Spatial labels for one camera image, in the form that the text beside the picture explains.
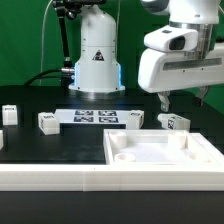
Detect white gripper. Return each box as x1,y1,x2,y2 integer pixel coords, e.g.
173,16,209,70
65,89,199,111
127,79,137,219
138,26,224,112

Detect white square tabletop part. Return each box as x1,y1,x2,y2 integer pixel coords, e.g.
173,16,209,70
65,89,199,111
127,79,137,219
103,129,223,165

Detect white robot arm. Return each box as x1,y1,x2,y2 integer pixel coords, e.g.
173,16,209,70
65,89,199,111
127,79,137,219
70,0,224,111

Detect white marker tag sheet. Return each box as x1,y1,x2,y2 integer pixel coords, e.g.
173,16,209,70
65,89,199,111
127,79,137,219
55,109,129,124

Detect white U-shaped boundary fence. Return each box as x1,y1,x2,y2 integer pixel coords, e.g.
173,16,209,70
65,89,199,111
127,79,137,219
0,153,224,191

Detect black cable bundle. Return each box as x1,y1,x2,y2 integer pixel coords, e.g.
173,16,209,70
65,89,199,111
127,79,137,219
22,67,74,88

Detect white cable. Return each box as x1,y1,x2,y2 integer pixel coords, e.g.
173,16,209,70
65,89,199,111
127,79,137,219
39,0,55,86

